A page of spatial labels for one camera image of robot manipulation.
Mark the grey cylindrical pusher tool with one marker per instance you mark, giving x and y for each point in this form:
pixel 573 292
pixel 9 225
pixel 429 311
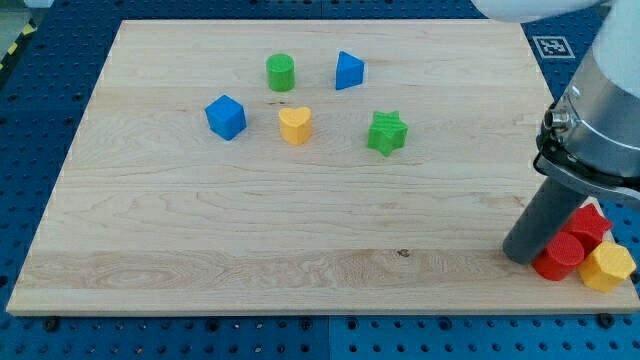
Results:
pixel 551 207

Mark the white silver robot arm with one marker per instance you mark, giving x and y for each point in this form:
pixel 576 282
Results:
pixel 588 143

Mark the yellow heart block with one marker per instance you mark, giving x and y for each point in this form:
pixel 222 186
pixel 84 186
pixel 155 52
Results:
pixel 295 125

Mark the red star block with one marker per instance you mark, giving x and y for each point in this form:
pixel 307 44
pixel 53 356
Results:
pixel 588 225

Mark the red cylinder block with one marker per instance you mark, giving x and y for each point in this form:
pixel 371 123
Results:
pixel 560 257

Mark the yellow hexagon block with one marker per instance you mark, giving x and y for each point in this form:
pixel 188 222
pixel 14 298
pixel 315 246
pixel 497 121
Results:
pixel 608 265

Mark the white fiducial marker tag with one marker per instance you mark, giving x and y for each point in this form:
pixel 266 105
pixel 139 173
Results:
pixel 553 47

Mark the green star block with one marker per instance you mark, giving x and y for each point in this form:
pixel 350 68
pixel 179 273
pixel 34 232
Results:
pixel 387 132

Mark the blue triangular prism block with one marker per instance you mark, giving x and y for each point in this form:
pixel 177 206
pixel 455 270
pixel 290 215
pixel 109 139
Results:
pixel 349 71

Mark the green cylinder block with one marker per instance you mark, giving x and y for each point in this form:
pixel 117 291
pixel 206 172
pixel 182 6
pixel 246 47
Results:
pixel 280 70

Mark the blue cube block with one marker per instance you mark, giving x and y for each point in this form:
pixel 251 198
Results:
pixel 226 117

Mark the wooden board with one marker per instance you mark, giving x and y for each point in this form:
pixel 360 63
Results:
pixel 154 214

